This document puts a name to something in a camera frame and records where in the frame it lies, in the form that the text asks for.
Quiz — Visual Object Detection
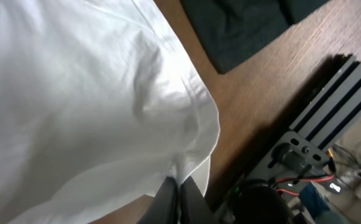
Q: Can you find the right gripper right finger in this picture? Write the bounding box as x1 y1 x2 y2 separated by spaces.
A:
180 176 217 224

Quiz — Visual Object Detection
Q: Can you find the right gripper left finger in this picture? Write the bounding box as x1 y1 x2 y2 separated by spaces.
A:
137 177 178 224

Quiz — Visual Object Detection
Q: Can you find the white t-shirt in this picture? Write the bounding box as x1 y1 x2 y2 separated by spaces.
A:
0 0 220 223

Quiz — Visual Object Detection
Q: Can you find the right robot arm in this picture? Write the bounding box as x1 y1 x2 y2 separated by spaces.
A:
138 177 294 224

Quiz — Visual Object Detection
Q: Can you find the black t-shirt with print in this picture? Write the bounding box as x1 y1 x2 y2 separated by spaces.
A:
181 0 327 74

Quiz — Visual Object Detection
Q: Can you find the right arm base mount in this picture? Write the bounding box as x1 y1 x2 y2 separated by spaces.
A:
214 131 336 223

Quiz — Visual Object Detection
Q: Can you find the aluminium extrusion rail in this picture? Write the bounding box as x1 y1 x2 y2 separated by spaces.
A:
289 54 361 150

